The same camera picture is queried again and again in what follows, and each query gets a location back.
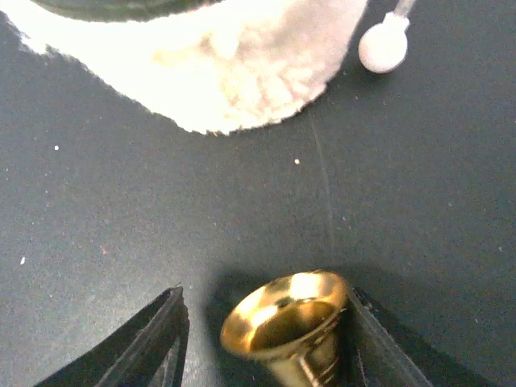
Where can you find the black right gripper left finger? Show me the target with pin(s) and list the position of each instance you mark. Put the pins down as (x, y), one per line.
(149, 349)

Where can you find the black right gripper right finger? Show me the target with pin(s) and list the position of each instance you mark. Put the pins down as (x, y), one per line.
(375, 359)

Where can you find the gold bell ornament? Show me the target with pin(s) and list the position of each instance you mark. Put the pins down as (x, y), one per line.
(291, 326)

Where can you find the white ball string lights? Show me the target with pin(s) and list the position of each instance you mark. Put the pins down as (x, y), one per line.
(384, 46)

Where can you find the white tree pot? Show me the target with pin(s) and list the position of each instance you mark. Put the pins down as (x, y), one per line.
(208, 66)

